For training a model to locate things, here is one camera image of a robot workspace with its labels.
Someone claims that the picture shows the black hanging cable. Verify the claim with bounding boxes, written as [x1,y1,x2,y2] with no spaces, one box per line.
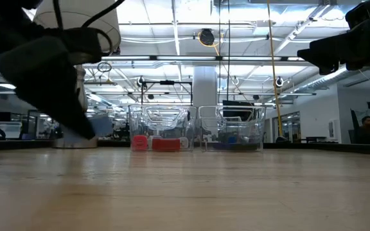
[217,0,231,103]

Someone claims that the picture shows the yellow hanging cable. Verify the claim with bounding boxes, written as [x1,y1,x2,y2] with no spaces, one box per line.
[266,0,284,137]

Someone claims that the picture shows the black aluminium table frame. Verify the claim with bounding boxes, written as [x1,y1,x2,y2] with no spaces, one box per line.
[0,139,370,157]

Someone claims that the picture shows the small red cube charger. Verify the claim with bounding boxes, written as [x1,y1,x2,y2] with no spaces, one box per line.
[130,135,149,152]

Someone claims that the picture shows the square red wall charger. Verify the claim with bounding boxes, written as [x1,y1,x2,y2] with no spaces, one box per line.
[151,137,182,152]

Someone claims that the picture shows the clear storage tub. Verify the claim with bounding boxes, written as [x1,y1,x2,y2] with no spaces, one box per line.
[0,121,23,139]

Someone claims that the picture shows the white shade silver table lamp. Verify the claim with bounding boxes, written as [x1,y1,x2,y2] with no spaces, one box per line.
[33,0,122,149]

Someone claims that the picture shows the black office chair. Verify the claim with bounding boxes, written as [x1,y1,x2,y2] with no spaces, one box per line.
[349,108,361,144]

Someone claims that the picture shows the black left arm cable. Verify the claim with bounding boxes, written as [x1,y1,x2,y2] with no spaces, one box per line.
[52,0,127,55]

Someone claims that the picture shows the black monitor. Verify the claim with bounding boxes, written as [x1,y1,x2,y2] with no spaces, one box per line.
[222,99,263,142]

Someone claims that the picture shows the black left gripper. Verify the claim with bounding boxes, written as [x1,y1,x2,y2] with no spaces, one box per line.
[0,27,113,141]

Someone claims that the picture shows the clear plastic bin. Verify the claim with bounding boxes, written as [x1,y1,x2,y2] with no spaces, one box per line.
[198,105,267,153]
[128,104,196,152]

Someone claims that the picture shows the black camera gantry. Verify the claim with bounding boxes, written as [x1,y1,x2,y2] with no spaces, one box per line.
[141,80,193,107]

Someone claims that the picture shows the white building column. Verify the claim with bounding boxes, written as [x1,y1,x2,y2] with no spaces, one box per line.
[192,65,218,108]

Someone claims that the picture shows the black ceiling cable reel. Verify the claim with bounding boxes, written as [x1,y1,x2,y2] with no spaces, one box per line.
[198,28,216,46]

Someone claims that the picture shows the overhead light bar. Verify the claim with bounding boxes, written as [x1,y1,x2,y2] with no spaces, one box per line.
[0,54,370,64]

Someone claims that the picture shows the silver ventilation duct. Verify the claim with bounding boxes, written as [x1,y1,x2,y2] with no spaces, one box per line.
[295,60,370,94]

